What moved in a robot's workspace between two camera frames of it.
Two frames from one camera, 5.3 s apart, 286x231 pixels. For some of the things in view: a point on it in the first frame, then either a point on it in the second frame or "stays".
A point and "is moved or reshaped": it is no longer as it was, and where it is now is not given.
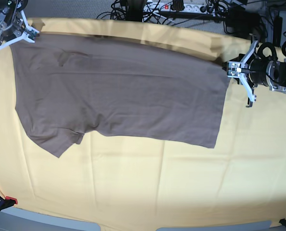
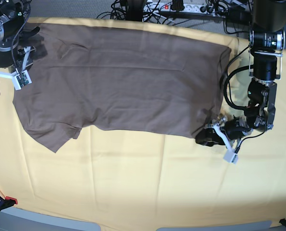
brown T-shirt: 69,85 is moved or reshaped
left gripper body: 14,30 -> 5,58
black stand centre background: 135,10 stays
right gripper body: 257,71 -> 208,136
